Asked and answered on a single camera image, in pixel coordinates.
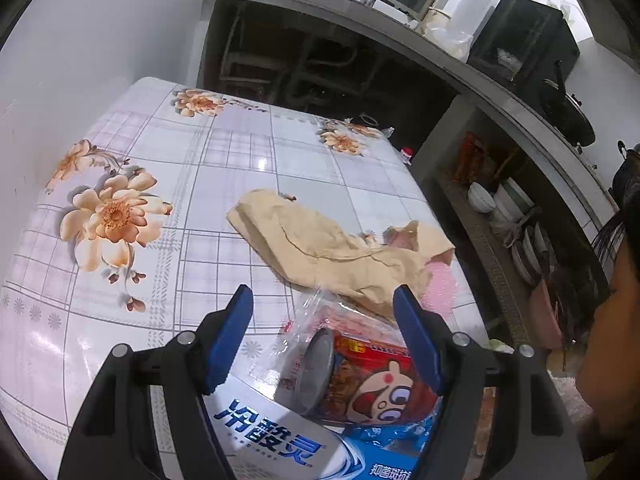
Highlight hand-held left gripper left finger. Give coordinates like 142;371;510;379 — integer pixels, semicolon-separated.
72;284;254;480

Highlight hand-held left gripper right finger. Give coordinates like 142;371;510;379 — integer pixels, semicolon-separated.
392;284;588;480

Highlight red cartoon snack cup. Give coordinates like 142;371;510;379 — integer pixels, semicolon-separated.
299;327;446;429

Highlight clear plastic wrapper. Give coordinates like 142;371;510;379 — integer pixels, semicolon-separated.
260;284;402;411

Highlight white blue toothpaste box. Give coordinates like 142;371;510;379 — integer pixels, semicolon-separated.
202;375;437;480

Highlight brown paper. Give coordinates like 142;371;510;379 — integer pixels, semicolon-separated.
226;188;457;319

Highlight pink bubble wrap pad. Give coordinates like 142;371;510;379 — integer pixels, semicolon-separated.
382;229;459;319

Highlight pink basin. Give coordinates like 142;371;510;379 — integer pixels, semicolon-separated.
529;275;566;352

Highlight stack of plates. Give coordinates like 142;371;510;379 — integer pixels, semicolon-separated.
510;221;559;289

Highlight white bowl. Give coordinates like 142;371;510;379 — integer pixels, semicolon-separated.
467;182;497;214

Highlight stack of bowls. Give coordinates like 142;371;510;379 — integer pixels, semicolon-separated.
492;177;536;234

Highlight floral plastic tablecloth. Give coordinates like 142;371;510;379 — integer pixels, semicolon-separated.
0;76;489;480

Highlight red packet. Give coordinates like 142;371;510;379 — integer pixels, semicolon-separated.
452;131;489;187

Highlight person's head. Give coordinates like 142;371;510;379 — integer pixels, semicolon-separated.
574;204;640;467

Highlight black frying pan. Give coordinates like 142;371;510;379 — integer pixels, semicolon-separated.
540;60;597;149

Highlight white plastic bag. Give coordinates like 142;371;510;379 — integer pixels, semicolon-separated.
422;7;474;59

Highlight black cabinet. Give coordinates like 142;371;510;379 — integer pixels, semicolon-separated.
467;0;581;84

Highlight concrete kitchen counter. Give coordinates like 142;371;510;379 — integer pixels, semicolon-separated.
205;0;622;222

